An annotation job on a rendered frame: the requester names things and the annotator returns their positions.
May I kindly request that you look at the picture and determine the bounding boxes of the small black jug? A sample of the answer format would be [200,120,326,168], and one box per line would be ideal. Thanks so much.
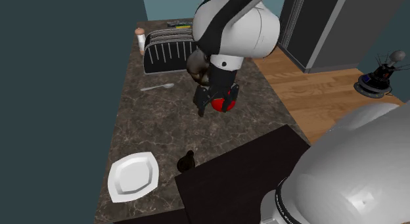
[176,150,196,174]

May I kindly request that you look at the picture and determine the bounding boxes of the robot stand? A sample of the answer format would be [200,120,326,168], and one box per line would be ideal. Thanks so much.
[174,123,311,224]

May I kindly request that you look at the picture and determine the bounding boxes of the dark brown shiny pot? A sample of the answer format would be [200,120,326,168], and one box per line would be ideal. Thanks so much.
[186,48,212,87]

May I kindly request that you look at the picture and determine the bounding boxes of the dark grey refrigerator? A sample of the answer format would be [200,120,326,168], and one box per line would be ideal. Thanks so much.
[277,0,410,74]

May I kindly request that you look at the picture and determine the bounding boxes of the black device with grey ball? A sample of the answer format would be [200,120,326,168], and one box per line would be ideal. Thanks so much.
[353,50,410,100]

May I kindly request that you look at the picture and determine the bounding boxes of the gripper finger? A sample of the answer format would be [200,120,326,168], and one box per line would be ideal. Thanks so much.
[223,83,240,113]
[193,85,213,118]

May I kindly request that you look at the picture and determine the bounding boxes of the red round fruit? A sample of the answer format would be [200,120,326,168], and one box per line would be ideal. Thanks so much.
[210,95,237,114]

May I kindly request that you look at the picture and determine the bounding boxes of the dark flat thing with yellow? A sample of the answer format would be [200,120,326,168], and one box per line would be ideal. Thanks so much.
[166,20,194,29]

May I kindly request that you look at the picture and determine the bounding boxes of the black toaster with white stripes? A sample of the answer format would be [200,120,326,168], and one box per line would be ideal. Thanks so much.
[143,28,201,76]

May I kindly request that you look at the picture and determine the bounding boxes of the white square plate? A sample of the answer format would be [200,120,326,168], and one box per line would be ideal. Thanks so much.
[107,151,160,204]

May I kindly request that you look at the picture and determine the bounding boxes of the silver spoon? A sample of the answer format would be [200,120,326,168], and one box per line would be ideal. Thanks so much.
[140,83,175,92]

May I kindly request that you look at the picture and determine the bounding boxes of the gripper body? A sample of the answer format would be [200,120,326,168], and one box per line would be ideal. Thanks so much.
[208,64,238,91]

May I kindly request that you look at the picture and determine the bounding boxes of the white and brown pepper mill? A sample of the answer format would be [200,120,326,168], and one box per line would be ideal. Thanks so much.
[134,27,147,56]

